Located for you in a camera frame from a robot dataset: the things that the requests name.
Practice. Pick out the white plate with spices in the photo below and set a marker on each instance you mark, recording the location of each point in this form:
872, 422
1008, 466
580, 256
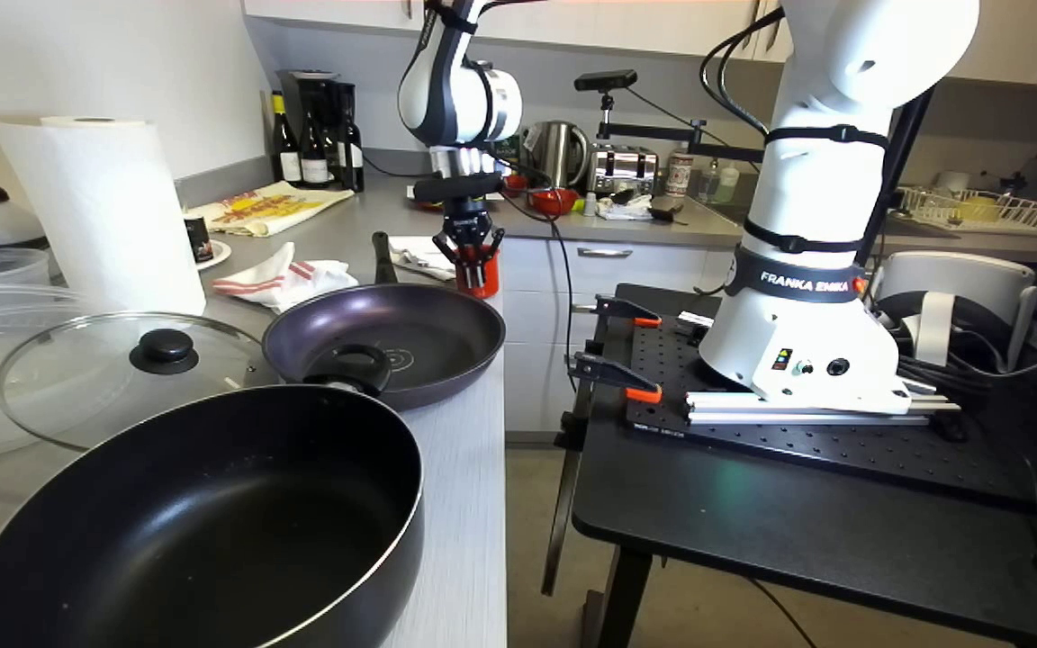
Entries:
204, 248

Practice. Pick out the red striped dish towel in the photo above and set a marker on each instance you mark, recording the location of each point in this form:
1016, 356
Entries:
283, 280

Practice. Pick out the dish drying rack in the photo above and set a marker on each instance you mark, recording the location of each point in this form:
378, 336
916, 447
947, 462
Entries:
964, 212

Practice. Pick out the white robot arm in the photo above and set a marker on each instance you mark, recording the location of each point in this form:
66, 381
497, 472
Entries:
788, 324

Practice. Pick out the purple frying pan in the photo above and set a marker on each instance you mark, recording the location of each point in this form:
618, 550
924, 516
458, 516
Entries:
406, 342

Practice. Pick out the orange handled clamp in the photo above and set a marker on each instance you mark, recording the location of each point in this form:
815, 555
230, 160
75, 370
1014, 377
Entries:
626, 310
605, 372

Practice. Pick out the orange cup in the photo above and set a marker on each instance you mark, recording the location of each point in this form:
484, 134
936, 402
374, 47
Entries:
480, 280

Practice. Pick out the black coffee machine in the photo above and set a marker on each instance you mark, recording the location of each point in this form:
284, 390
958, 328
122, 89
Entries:
326, 112

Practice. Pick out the white paper towel roll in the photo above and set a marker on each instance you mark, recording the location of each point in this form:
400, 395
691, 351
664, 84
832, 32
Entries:
109, 212

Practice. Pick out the dark wine bottle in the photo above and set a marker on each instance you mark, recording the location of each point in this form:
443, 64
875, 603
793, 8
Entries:
284, 141

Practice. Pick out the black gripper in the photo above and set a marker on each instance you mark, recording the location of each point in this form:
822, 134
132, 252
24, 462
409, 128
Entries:
466, 216

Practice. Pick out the yellow printed tea towel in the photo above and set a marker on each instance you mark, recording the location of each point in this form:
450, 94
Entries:
266, 212

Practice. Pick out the black perforated robot table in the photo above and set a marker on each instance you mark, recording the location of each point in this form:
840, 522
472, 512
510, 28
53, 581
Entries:
887, 545

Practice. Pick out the red bowl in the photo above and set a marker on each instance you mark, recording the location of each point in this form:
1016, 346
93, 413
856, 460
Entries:
552, 200

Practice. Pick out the glass pan lid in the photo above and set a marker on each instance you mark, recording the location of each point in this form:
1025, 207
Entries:
93, 377

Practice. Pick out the white folded cloth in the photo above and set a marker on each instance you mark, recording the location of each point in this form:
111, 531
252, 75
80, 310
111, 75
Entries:
418, 256

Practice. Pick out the black deep pan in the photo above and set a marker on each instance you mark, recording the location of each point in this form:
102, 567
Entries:
252, 521

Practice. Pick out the steel electric kettle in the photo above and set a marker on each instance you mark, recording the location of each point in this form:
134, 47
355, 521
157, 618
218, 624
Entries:
556, 153

